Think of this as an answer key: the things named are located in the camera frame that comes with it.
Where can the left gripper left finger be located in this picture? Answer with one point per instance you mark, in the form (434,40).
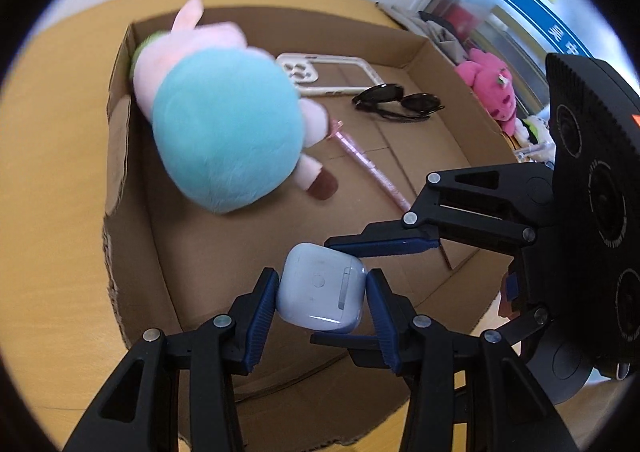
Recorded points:
(137,407)

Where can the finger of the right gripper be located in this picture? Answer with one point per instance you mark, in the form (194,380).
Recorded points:
(363,350)
(365,246)

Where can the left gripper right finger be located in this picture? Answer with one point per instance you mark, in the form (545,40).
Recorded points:
(457,378)

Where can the white earbuds case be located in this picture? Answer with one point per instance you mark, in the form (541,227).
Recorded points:
(321,289)

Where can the pink glitter pen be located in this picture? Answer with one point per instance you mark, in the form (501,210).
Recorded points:
(351,148)

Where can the black sunglasses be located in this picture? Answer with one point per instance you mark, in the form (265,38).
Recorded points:
(390,102)

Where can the clear white phone case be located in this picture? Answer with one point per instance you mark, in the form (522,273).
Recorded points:
(316,75)

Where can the brown cardboard box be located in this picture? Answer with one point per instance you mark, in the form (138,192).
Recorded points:
(172,265)

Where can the white phone stand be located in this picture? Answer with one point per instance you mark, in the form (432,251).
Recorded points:
(541,153)

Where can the white green plush toy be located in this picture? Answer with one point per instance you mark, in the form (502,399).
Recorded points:
(532,131)

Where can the blue pink plush toy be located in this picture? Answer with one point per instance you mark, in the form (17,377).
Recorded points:
(228,124)

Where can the pink strawberry plush toy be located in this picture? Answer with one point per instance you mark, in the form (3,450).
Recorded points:
(491,81)

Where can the grey cloth bag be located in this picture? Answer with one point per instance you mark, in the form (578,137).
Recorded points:
(439,31)

